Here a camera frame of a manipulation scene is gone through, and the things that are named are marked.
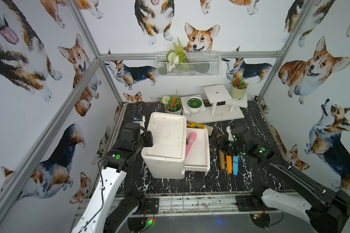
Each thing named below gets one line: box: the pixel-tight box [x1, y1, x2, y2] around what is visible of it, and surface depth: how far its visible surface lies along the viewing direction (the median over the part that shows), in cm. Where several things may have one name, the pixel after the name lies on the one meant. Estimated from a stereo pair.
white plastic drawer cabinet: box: [140, 112, 188, 180], surface depth 75 cm
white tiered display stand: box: [180, 84, 248, 124], surface depth 103 cm
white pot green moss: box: [186, 96, 203, 115], surface depth 92 cm
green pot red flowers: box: [229, 75, 249, 100], surface depth 99 cm
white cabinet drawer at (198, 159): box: [184, 126, 211, 176], surface depth 85 cm
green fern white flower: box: [166, 36, 188, 73], surface depth 84 cm
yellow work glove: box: [186, 120, 206, 129], surface depth 106 cm
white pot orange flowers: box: [158, 89, 183, 115], surface depth 104 cm
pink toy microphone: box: [185, 131, 197, 159], surface depth 88 cm
